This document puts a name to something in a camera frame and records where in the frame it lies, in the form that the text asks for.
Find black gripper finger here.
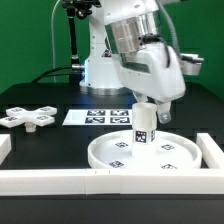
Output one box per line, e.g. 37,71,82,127
156,101,171,124
135,93,148,103

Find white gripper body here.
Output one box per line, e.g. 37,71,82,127
112,43,186,102

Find white round table top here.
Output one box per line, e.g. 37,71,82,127
88,130,202,170

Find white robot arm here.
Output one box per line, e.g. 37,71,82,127
80,0,185,123

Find white marker sheet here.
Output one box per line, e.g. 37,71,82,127
63,109,132,126

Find white U-shaped boundary fence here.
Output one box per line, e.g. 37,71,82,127
0,133,224,196

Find white cross-shaped table base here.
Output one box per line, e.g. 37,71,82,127
0,106,57,133

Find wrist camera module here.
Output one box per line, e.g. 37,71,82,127
179,54,204,76

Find white cable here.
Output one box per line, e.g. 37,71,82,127
50,0,64,84

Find black camera stand pole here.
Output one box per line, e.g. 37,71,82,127
62,0,91,85

